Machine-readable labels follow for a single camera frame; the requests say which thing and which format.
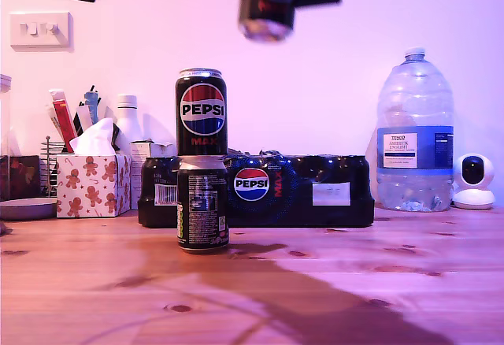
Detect black Pepsi Max can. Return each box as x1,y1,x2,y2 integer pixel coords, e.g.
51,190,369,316
237,0,297,43
175,68,228,157
176,155,230,254

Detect shrink-wrapped Pepsi Max can pack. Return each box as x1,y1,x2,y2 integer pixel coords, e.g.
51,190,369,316
137,150,375,229

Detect large clear water bottle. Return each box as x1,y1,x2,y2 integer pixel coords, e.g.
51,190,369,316
376,47,455,212

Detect white bottle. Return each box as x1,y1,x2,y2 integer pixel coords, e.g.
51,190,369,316
113,95,143,155

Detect blue tube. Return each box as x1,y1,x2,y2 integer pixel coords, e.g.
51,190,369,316
83,84,102,125

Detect white tissue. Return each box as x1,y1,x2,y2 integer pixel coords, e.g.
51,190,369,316
69,117,117,156

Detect gingerbread print tissue box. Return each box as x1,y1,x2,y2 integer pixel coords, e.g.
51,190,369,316
56,154,132,219

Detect dark patterned box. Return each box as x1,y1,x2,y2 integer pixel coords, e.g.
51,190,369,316
8,155,40,200

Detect white light switch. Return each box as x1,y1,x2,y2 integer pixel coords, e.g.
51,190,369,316
9,12,74,50

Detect small white round camera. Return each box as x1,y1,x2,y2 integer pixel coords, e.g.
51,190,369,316
451,154,496,211

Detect wire utensil holder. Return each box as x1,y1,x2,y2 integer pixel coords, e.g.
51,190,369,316
40,135,66,198

